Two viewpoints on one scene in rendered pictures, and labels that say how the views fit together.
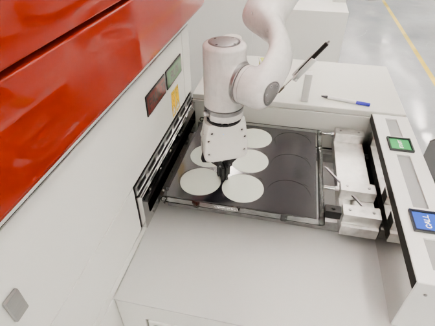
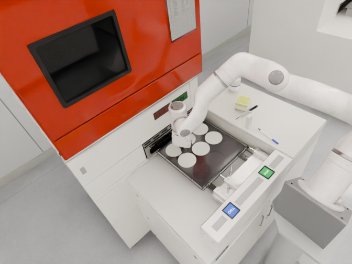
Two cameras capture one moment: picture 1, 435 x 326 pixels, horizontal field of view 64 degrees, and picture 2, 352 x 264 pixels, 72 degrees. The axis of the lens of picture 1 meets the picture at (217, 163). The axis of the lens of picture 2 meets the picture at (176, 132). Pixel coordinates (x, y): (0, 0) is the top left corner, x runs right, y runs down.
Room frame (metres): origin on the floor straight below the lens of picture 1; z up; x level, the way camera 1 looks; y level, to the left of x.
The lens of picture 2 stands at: (0.00, -0.57, 1.96)
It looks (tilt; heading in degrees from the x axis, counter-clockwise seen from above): 46 degrees down; 42
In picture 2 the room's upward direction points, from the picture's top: 10 degrees counter-clockwise
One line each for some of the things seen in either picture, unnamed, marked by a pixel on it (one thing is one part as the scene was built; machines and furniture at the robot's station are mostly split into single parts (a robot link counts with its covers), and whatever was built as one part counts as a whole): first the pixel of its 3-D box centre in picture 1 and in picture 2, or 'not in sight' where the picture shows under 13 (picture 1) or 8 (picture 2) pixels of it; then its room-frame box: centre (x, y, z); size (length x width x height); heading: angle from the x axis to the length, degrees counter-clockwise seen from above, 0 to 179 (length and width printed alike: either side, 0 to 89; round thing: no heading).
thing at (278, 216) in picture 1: (239, 210); (178, 168); (0.54, -0.05, 0.90); 0.37 x 0.01 x 0.01; 78
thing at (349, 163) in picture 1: (351, 179); (241, 177); (0.68, -0.35, 0.87); 0.36 x 0.08 x 0.03; 168
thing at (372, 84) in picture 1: (293, 97); (256, 120); (1.08, -0.26, 0.89); 0.62 x 0.35 x 0.14; 78
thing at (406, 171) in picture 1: (401, 200); (248, 197); (0.58, -0.43, 0.89); 0.55 x 0.09 x 0.14; 168
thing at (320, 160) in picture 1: (320, 170); (226, 166); (0.68, -0.26, 0.90); 0.38 x 0.01 x 0.01; 168
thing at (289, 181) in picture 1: (248, 161); (200, 148); (0.72, -0.08, 0.90); 0.34 x 0.34 x 0.01; 78
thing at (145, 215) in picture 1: (171, 155); (174, 132); (0.75, 0.12, 0.89); 0.44 x 0.02 x 0.10; 168
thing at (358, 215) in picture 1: (360, 215); (221, 194); (0.53, -0.32, 0.89); 0.08 x 0.03 x 0.03; 78
